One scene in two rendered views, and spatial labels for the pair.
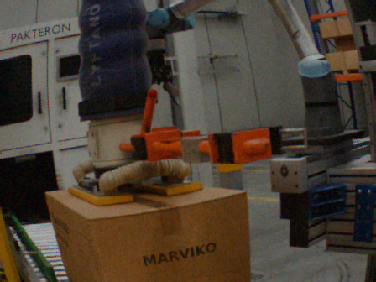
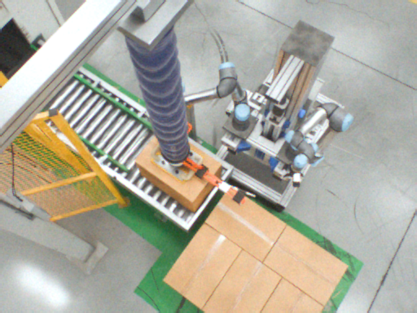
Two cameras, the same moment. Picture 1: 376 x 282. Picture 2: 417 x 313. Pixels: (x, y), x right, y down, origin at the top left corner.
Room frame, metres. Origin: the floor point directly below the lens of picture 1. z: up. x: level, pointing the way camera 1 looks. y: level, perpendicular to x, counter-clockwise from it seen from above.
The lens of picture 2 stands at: (0.27, 0.48, 4.31)
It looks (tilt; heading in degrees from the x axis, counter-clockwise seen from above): 71 degrees down; 335
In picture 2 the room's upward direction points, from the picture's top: 2 degrees counter-clockwise
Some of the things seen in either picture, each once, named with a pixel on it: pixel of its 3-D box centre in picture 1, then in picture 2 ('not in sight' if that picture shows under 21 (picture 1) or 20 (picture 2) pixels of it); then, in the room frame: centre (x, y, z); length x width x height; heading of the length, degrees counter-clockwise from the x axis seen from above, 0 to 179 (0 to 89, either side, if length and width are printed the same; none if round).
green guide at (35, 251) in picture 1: (19, 237); (59, 127); (2.36, 0.99, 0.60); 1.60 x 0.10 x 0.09; 28
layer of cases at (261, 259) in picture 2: not in sight; (253, 275); (0.39, 0.00, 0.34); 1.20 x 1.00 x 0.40; 28
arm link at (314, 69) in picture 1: (317, 80); (242, 112); (1.48, -0.41, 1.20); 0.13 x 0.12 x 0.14; 158
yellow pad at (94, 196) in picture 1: (94, 188); (170, 167); (1.41, 0.27, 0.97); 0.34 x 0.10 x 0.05; 27
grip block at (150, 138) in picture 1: (156, 145); (201, 171); (1.23, 0.07, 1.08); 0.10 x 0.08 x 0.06; 117
